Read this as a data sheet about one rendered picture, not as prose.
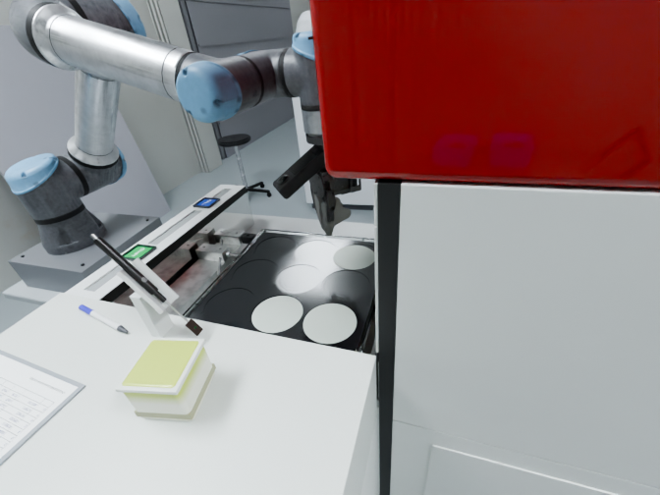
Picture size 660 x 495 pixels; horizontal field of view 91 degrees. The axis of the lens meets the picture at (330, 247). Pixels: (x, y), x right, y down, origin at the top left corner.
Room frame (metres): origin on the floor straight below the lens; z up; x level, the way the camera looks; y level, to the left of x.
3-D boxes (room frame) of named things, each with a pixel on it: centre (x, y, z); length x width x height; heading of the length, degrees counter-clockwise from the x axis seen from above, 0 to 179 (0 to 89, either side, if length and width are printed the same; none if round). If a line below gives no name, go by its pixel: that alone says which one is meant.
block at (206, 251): (0.72, 0.30, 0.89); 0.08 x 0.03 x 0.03; 69
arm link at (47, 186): (0.84, 0.72, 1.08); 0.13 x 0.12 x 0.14; 153
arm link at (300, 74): (0.61, -0.01, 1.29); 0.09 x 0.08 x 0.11; 63
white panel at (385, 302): (0.66, -0.20, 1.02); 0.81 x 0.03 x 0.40; 159
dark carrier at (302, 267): (0.56, 0.08, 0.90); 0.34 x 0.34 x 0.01; 69
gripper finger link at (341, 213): (0.59, -0.02, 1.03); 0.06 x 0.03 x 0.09; 112
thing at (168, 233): (0.76, 0.39, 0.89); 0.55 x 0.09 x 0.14; 159
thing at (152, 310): (0.37, 0.27, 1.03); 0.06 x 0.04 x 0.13; 69
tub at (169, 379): (0.26, 0.21, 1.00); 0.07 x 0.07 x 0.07; 81
